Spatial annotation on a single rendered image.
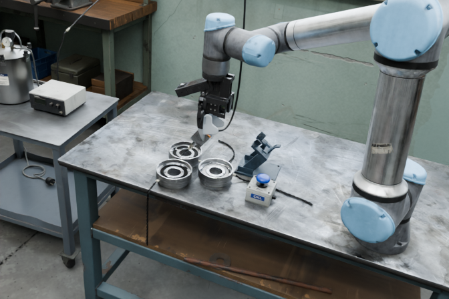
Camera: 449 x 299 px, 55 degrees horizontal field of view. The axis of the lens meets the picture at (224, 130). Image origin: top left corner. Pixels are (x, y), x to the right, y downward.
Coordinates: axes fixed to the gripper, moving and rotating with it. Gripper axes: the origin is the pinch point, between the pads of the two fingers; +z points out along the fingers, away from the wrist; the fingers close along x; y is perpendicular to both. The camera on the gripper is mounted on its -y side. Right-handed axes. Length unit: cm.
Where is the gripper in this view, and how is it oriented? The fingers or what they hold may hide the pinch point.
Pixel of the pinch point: (202, 133)
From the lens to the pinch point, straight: 127.0
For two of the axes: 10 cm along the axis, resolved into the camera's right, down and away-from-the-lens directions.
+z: -0.9, 8.7, 4.9
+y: 9.4, 2.4, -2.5
